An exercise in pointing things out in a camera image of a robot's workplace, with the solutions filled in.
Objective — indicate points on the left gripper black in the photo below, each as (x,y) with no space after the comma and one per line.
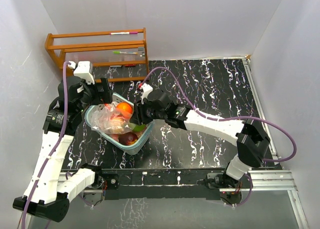
(101,97)

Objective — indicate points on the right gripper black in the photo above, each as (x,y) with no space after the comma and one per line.
(138,117)

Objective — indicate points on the orange persimmon toy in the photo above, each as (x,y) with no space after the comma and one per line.
(125,107)

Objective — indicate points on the clear zip bag orange zipper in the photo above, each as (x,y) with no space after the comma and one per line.
(106,118)

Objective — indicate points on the light blue plastic basket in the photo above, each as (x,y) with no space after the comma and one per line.
(143,135)

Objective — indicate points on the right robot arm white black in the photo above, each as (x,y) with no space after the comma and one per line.
(247,135)

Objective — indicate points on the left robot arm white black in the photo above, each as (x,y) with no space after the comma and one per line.
(44,197)

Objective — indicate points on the green apple toy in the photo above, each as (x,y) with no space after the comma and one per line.
(135,128)

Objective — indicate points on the green marker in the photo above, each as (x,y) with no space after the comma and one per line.
(124,52)

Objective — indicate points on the wooden shelf rack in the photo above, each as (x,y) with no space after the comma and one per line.
(98,47)

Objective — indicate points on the pink white marker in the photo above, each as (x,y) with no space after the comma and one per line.
(124,33)

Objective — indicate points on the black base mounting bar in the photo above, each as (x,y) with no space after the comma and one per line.
(175,183)

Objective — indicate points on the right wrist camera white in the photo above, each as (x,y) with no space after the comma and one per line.
(146,90)

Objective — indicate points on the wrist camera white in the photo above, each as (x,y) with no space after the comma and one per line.
(83,70)
(146,90)

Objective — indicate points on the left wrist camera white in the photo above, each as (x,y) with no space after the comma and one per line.
(83,70)

